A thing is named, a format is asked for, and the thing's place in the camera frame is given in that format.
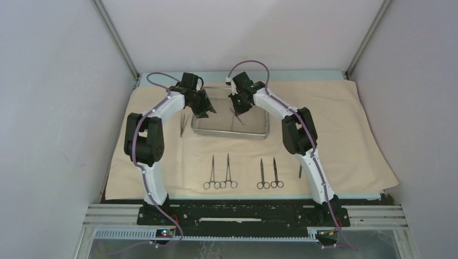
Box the metal tweezers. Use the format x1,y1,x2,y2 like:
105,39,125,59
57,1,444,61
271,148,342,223
180,114,189,138

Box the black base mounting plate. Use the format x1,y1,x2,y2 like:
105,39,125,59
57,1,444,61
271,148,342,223
138,197,351,228

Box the aluminium frame rail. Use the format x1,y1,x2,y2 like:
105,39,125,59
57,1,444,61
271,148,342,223
83,205,408,242

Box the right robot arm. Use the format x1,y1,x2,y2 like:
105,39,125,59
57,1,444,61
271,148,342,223
226,72,339,226

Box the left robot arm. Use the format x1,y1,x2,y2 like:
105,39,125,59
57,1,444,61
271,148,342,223
124,72,216,225

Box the metal hemostat clamp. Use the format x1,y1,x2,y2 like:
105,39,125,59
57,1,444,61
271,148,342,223
220,153,238,189
203,155,221,190

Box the metal surgical scissors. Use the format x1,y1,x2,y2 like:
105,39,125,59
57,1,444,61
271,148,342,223
271,157,284,188

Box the beige cloth wrap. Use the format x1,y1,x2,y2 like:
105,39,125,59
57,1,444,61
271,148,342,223
107,80,398,200

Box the metal surgical instrument tray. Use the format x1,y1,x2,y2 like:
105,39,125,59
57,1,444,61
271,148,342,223
191,98,270,140

